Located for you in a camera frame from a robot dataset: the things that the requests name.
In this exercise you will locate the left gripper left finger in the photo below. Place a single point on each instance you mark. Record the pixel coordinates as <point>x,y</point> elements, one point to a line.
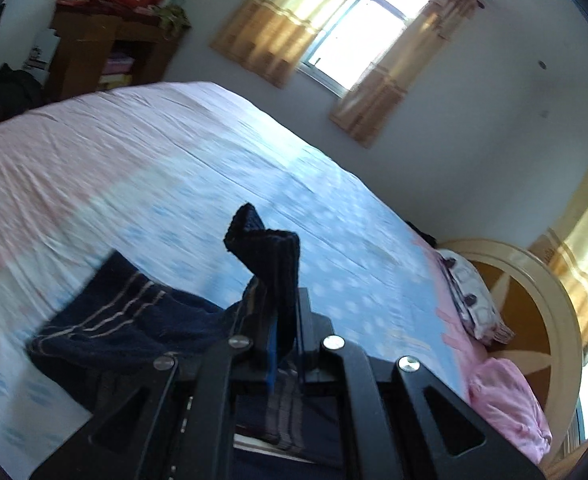
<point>174,420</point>

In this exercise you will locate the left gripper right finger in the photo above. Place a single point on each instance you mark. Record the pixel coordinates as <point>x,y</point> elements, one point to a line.
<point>397,419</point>

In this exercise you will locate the navy striped knit sweater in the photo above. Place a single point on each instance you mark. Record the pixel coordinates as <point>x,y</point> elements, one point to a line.
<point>122,321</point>

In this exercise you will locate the pink pillow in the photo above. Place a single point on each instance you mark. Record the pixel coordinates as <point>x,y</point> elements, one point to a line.
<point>500,393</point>

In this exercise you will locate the patterned white pillow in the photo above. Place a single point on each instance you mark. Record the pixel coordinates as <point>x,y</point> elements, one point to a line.
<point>476,308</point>

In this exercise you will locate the cream wooden headboard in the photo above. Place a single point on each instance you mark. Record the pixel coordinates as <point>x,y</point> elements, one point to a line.
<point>546,347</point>

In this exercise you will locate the pink blue bed sheet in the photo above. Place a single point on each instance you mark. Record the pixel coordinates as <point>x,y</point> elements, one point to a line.
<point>156,173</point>

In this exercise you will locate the right tan curtain panel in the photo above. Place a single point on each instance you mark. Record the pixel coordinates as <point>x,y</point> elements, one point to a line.
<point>366,107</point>

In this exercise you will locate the tan curtain panel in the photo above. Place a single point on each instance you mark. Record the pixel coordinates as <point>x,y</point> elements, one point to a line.
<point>270,37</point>
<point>366,107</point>

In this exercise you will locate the brown wooden cabinet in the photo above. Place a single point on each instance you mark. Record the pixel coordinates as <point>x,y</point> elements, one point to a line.
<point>93,44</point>

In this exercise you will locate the left tan curtain panel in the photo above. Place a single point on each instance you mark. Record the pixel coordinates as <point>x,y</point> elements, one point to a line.
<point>270,37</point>

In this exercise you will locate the green plant on cabinet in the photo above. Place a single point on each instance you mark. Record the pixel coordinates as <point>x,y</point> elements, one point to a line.
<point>173,20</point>

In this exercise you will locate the bright window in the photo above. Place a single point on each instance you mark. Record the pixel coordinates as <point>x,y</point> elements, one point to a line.
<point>355,38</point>

